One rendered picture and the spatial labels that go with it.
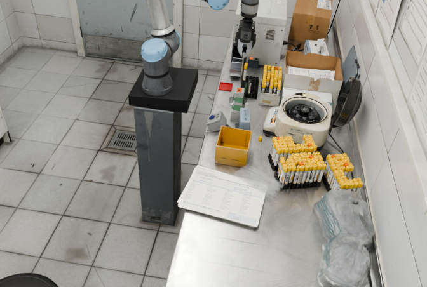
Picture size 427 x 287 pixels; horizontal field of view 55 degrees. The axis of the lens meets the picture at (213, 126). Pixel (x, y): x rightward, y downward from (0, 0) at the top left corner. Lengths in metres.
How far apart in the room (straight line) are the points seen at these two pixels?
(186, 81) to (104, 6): 1.98
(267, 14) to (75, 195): 1.64
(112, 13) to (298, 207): 2.77
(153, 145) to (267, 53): 0.81
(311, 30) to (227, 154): 1.26
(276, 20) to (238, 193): 1.03
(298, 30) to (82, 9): 2.08
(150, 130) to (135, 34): 1.95
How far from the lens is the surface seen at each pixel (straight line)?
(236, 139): 1.79
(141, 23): 3.87
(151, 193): 2.43
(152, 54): 1.89
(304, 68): 2.34
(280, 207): 1.61
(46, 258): 2.60
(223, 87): 2.18
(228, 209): 1.55
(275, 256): 1.48
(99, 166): 3.00
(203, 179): 1.65
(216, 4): 1.69
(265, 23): 2.28
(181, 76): 2.12
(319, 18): 2.67
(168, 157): 2.19
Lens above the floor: 2.09
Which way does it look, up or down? 39 degrees down
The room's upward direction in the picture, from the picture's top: 4 degrees clockwise
